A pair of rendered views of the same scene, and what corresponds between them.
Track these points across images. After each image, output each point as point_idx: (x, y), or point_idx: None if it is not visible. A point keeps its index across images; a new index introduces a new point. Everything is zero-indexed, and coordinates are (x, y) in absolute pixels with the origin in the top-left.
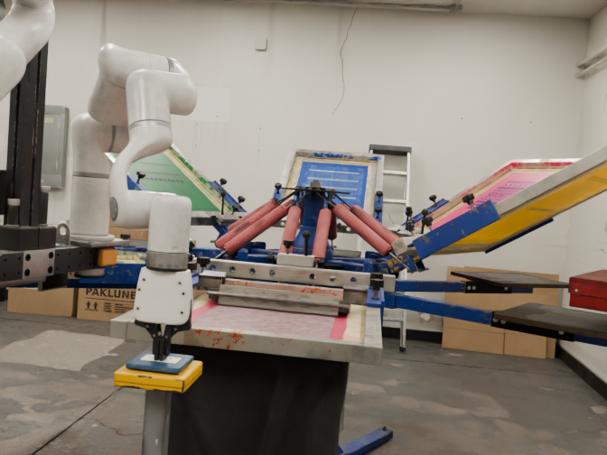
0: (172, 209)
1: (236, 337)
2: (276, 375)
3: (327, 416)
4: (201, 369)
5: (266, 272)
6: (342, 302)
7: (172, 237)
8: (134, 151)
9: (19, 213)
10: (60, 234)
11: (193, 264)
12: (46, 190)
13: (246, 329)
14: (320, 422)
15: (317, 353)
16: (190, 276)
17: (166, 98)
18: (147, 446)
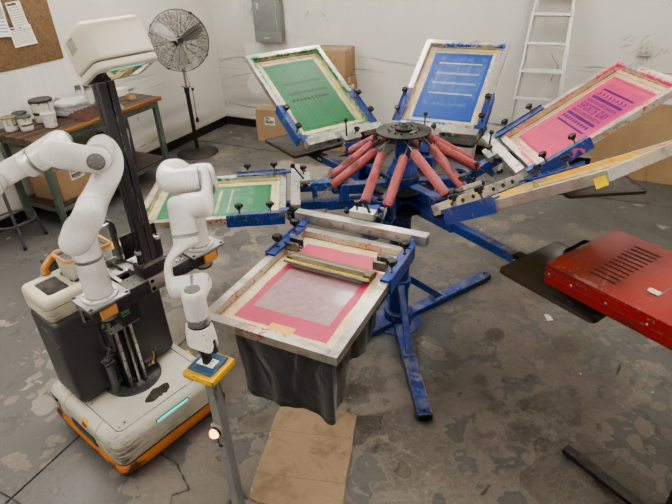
0: (189, 302)
1: (260, 336)
2: None
3: (324, 372)
4: (234, 362)
5: (340, 225)
6: (365, 276)
7: (193, 315)
8: (171, 258)
9: (143, 257)
10: None
11: (278, 237)
12: (157, 238)
13: (286, 309)
14: (321, 374)
15: (302, 353)
16: (210, 330)
17: (189, 216)
18: (209, 398)
